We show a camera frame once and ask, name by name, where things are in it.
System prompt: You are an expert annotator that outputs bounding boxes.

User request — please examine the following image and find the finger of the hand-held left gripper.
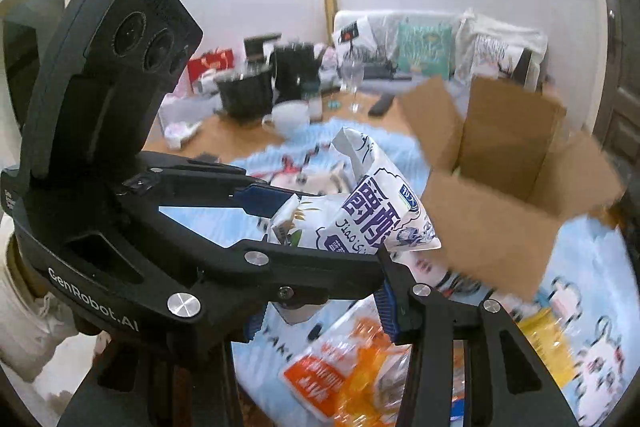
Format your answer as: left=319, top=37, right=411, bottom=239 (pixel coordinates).
left=192, top=227, right=401, bottom=308
left=125, top=151, right=302, bottom=219

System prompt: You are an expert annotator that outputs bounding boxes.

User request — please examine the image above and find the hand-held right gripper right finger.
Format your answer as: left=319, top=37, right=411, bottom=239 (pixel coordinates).
left=375, top=252, right=587, bottom=427

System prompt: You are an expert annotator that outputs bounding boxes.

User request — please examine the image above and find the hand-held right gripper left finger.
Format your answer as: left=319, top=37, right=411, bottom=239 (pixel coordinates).
left=60, top=313, right=265, bottom=427

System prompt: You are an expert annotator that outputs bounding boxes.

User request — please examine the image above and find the white purple snack packet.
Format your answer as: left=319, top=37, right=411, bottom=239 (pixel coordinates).
left=264, top=127, right=444, bottom=269

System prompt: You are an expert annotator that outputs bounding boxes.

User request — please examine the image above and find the brown cardboard box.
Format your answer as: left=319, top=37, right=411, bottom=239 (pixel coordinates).
left=399, top=76, right=627, bottom=304

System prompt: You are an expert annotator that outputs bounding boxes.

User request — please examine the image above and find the person's left forearm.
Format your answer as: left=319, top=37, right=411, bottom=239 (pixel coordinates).
left=0, top=237, right=103, bottom=383

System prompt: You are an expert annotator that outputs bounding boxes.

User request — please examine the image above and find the white flat packet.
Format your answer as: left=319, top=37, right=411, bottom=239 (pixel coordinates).
left=262, top=301, right=362, bottom=360

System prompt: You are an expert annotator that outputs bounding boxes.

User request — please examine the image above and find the orange snack packet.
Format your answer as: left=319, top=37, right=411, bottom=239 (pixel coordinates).
left=282, top=311, right=422, bottom=427

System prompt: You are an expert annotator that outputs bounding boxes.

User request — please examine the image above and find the white cup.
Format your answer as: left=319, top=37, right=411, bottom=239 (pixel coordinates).
left=262, top=101, right=312, bottom=138

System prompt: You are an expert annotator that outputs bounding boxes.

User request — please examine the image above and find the white tissue packet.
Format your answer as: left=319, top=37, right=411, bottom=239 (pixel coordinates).
left=164, top=121, right=201, bottom=150

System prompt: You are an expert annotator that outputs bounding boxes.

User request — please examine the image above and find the black pot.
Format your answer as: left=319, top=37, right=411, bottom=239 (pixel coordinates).
left=214, top=68, right=275, bottom=120

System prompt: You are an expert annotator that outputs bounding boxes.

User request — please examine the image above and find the black kettle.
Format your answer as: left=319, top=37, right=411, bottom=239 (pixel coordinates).
left=270, top=42, right=326, bottom=104

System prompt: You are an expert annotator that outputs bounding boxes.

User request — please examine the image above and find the red gift bag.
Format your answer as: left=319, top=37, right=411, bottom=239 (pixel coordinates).
left=187, top=49, right=236, bottom=94

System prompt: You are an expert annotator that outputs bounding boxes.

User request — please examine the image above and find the yellow snack packet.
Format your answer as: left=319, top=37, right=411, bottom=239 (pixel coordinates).
left=516, top=307, right=601, bottom=408

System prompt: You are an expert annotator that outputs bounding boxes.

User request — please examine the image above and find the wine glass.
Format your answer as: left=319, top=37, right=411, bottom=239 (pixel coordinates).
left=340, top=57, right=365, bottom=114

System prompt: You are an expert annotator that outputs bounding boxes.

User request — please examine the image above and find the light blue printed blanket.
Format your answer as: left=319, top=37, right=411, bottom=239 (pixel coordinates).
left=230, top=121, right=637, bottom=427

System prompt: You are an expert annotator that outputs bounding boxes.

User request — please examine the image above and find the wooden pole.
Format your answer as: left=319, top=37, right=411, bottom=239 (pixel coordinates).
left=322, top=0, right=336, bottom=42

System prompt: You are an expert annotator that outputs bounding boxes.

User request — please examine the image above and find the teal cushion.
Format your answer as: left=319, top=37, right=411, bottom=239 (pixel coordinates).
left=395, top=21, right=453, bottom=80

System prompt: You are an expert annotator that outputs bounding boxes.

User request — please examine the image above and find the white sofa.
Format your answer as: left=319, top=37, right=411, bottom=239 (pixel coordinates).
left=332, top=9, right=550, bottom=92

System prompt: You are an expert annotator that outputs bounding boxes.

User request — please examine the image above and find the white grey printed cushion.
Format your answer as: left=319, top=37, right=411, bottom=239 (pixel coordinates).
left=452, top=9, right=548, bottom=85

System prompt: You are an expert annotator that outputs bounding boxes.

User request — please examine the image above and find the dark wooden door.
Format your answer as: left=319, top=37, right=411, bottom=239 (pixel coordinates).
left=585, top=0, right=640, bottom=168

